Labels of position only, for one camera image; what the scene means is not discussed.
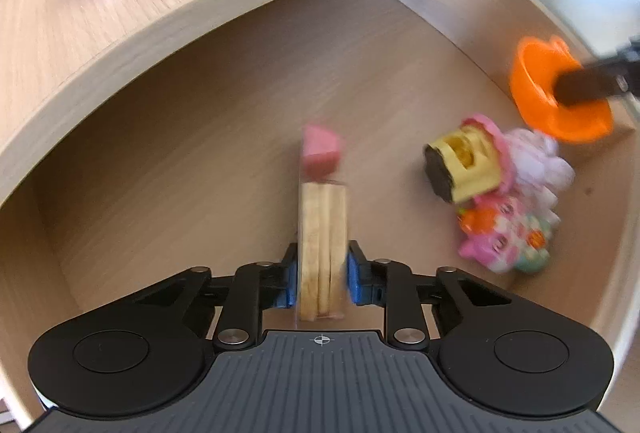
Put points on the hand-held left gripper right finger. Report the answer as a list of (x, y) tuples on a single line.
[(352, 278)]

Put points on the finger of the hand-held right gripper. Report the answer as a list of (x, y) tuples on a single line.
[(585, 85)]

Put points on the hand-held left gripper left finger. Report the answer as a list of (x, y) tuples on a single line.
[(288, 283)]

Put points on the clear biscuit stick packet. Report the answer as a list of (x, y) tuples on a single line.
[(320, 238)]

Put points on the small orange cup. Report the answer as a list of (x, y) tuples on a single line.
[(530, 83)]

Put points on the pink frilled toy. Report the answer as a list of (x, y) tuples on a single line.
[(495, 133)]

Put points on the yellow plastic toy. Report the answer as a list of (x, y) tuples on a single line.
[(470, 168)]

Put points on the pink and teal toy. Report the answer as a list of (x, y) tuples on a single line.
[(500, 233)]

